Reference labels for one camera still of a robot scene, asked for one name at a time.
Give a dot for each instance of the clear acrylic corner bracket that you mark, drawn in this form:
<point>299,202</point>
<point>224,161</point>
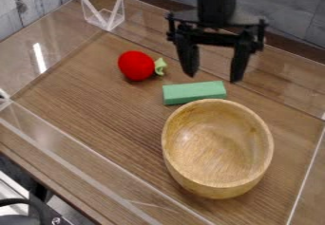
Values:
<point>105,19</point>

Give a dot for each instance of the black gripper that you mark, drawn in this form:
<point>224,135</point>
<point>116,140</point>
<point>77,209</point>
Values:
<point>242,33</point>

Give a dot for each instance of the clear acrylic enclosure wall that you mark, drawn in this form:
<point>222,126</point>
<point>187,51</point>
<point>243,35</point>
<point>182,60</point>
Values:
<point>83,130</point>

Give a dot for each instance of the red felt strawberry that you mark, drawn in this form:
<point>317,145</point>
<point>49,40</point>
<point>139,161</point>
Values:
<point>137,66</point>

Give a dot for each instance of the green rectangular block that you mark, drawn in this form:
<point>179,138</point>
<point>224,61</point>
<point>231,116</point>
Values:
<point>183,93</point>

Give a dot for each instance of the black metal mount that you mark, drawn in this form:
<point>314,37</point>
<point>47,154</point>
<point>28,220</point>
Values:
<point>41,210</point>

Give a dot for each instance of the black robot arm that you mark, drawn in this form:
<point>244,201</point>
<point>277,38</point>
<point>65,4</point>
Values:
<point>214,12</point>

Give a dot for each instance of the wooden bowl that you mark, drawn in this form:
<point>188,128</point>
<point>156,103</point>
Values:
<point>216,148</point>

